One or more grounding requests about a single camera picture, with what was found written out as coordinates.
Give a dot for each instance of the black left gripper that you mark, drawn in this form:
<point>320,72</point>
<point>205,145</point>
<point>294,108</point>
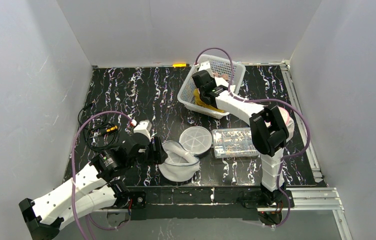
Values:
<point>158,151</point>

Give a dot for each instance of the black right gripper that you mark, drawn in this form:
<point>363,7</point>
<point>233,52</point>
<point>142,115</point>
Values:
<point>206,94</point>

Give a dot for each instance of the yellow bra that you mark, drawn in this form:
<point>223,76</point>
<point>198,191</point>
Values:
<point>199,102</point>

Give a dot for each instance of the white mesh bag blue trim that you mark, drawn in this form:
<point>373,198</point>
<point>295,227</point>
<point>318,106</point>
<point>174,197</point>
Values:
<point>183,160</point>

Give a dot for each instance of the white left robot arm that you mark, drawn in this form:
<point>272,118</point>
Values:
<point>96,186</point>

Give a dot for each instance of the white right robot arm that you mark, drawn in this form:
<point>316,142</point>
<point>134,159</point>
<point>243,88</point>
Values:
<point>270,128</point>

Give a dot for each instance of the beige pink bra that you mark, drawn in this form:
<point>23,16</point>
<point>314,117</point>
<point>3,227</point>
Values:
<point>221,79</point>

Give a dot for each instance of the white mesh bag pink trim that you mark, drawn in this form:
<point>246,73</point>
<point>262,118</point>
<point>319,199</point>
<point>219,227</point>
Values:
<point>289,122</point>

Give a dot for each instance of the white plastic basket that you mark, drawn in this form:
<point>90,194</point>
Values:
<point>218,65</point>

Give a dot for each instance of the yellow orange marker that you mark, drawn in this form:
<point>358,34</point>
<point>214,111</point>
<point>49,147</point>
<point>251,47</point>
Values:
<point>180,65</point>

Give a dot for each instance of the clear plastic compartment box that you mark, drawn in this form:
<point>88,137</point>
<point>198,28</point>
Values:
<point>233,142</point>

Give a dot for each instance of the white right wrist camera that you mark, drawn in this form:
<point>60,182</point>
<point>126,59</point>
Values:
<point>204,66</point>

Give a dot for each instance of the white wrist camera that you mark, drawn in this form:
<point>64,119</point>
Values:
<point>144,127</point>
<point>204,66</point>

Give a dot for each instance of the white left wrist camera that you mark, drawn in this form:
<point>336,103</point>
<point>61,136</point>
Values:
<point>144,127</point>

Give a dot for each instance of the black base frame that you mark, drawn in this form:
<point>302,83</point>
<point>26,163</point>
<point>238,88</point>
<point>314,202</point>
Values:
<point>209,202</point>

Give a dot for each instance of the aluminium rail frame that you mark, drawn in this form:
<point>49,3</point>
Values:
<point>310,198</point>

